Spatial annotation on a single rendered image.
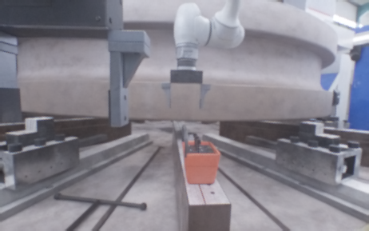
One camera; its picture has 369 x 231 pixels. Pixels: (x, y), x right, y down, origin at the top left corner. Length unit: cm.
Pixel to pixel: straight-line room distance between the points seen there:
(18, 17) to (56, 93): 145
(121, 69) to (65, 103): 143
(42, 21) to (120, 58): 8
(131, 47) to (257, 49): 154
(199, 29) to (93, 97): 96
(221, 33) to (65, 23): 62
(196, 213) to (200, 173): 15
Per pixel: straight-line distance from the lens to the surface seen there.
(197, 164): 71
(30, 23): 25
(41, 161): 152
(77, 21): 23
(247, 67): 162
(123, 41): 21
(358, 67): 603
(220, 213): 67
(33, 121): 162
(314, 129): 173
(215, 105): 133
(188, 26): 75
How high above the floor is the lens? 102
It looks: 6 degrees down
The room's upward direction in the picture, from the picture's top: 2 degrees clockwise
